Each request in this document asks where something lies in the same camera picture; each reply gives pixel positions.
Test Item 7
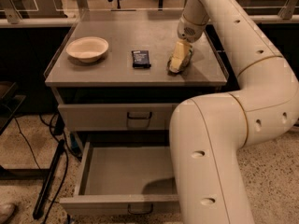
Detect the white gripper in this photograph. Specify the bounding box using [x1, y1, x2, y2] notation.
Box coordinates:
[168, 15, 207, 73]

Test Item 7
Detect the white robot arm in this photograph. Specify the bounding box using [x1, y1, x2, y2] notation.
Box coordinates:
[169, 0, 299, 224]

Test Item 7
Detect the grey drawer cabinet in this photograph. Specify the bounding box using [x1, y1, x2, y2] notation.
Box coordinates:
[46, 10, 228, 145]

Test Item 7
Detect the grey top drawer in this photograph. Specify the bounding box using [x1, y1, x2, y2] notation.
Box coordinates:
[58, 104, 177, 132]

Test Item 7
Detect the open grey middle drawer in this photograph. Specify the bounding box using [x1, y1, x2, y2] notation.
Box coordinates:
[60, 143, 179, 216]

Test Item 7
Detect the dark blue snack packet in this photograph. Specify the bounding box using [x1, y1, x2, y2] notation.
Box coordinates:
[132, 50, 151, 69]

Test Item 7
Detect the white paper bowl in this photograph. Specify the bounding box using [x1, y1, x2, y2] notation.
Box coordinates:
[66, 36, 109, 63]

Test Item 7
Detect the dark side table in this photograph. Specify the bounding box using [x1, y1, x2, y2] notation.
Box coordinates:
[0, 81, 48, 180]

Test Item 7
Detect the black power strip bar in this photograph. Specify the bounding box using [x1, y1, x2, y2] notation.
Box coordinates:
[33, 140, 64, 220]

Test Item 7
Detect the white shoe tip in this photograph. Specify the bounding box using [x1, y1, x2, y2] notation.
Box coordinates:
[0, 203, 16, 224]

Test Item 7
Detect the black floor cable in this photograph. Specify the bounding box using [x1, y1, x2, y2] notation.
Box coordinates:
[13, 113, 82, 224]

